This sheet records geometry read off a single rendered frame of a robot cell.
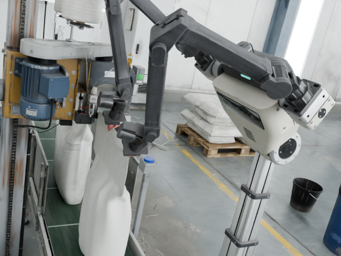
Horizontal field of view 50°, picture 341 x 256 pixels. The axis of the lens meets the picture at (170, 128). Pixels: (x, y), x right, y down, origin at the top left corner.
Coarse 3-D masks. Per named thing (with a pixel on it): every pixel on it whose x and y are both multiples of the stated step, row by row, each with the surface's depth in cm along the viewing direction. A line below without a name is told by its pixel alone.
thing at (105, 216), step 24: (96, 144) 191; (120, 144) 159; (96, 168) 182; (120, 168) 158; (96, 192) 171; (120, 192) 157; (96, 216) 166; (120, 216) 164; (96, 240) 167; (120, 240) 168
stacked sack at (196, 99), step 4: (184, 96) 502; (188, 96) 494; (192, 96) 488; (196, 96) 487; (200, 96) 486; (204, 96) 492; (208, 96) 495; (212, 96) 497; (216, 96) 505; (188, 100) 486; (192, 100) 481; (196, 100) 475; (200, 100) 475; (204, 100) 476; (208, 100) 478; (212, 100) 481; (216, 100) 484; (192, 104) 482; (196, 104) 471
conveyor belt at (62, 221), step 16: (48, 144) 308; (48, 160) 281; (48, 176) 258; (48, 192) 239; (48, 208) 222; (64, 208) 225; (80, 208) 229; (48, 224) 208; (64, 224) 211; (48, 240) 208; (64, 240) 198
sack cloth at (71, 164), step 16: (64, 128) 227; (80, 128) 216; (64, 144) 221; (80, 144) 220; (64, 160) 224; (80, 160) 225; (64, 176) 226; (80, 176) 231; (64, 192) 229; (80, 192) 234
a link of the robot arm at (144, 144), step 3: (138, 135) 134; (135, 138) 134; (138, 138) 135; (141, 138) 134; (135, 141) 137; (138, 141) 136; (141, 141) 134; (144, 141) 134; (138, 144) 137; (141, 144) 136; (144, 144) 135; (147, 144) 136; (141, 147) 138
